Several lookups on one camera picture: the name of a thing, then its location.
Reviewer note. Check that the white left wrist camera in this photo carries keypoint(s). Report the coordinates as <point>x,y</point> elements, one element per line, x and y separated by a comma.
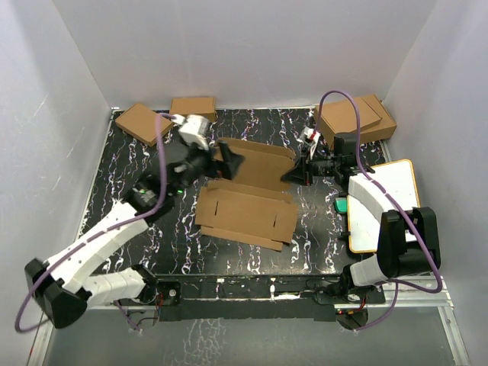
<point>194,130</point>

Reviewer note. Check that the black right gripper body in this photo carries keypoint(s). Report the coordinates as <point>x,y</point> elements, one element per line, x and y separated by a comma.
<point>323,168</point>

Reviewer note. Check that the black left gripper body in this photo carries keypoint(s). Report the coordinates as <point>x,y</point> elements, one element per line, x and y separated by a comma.
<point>199,162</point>

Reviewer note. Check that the large cardboard box bottom right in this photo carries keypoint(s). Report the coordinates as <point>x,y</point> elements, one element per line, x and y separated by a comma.
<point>387,126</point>

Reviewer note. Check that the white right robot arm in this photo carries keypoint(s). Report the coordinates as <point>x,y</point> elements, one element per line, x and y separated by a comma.
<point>407,240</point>

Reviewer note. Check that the small cardboard box top right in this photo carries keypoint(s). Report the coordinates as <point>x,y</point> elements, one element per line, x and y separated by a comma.
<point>339,117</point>

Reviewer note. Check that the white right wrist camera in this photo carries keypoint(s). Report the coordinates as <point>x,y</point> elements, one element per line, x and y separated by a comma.
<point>309,139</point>

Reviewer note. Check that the aluminium frame rail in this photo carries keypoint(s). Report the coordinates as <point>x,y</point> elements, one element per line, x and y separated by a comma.
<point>422,329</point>

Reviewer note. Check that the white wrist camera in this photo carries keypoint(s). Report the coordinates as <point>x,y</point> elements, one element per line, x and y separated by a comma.
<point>309,139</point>
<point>194,130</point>

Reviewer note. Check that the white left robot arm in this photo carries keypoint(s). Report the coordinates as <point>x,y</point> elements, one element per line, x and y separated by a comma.
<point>64,286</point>

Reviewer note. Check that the green eraser block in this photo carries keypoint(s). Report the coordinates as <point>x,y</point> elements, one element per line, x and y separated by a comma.
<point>341,205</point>

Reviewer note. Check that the white board with yellow rim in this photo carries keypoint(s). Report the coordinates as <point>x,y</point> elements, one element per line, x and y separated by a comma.
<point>366,202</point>

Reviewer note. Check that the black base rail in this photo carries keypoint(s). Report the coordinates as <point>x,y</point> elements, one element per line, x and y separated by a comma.
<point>251,296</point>

